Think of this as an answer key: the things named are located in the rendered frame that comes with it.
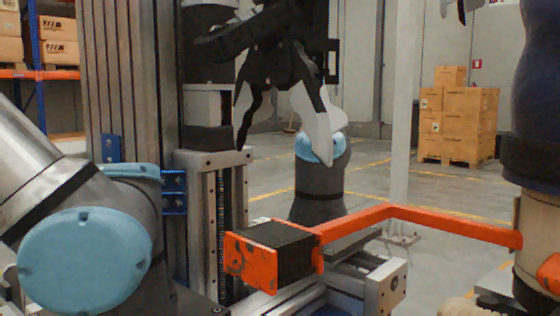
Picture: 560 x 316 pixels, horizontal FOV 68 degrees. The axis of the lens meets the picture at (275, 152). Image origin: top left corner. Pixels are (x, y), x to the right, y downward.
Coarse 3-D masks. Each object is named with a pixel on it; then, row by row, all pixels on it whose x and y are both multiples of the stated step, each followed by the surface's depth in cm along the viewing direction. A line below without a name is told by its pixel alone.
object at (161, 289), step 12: (156, 264) 58; (144, 276) 57; (156, 276) 58; (168, 276) 62; (144, 288) 56; (156, 288) 58; (168, 288) 60; (132, 300) 55; (144, 300) 56; (156, 300) 57; (168, 300) 59; (108, 312) 55; (120, 312) 55; (132, 312) 55; (144, 312) 56; (156, 312) 57; (168, 312) 59
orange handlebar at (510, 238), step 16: (368, 208) 63; (384, 208) 63; (400, 208) 64; (416, 208) 63; (320, 224) 56; (336, 224) 56; (352, 224) 58; (368, 224) 60; (432, 224) 60; (448, 224) 58; (464, 224) 57; (480, 224) 56; (496, 240) 54; (512, 240) 52; (544, 272) 42; (544, 288) 42
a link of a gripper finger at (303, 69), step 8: (296, 48) 42; (296, 56) 42; (304, 56) 42; (296, 64) 42; (304, 64) 42; (312, 64) 42; (296, 72) 42; (304, 72) 42; (312, 72) 41; (296, 80) 43; (304, 80) 42; (312, 80) 41; (312, 88) 41; (312, 96) 41; (320, 96) 42; (312, 104) 41; (320, 104) 42
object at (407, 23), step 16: (400, 0) 343; (416, 0) 343; (400, 16) 345; (416, 16) 346; (400, 32) 346; (400, 48) 348; (400, 64) 350; (400, 80) 351; (400, 96) 353; (400, 112) 355; (400, 128) 356; (400, 144) 358; (400, 160) 360; (400, 176) 362; (400, 192) 363; (400, 224) 368
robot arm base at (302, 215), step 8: (296, 192) 95; (296, 200) 95; (304, 200) 93; (312, 200) 92; (320, 200) 91; (328, 200) 92; (336, 200) 92; (296, 208) 94; (304, 208) 93; (312, 208) 92; (320, 208) 91; (328, 208) 92; (336, 208) 92; (344, 208) 95; (288, 216) 99; (296, 216) 94; (304, 216) 92; (312, 216) 91; (320, 216) 91; (328, 216) 91; (336, 216) 92; (304, 224) 92; (312, 224) 91
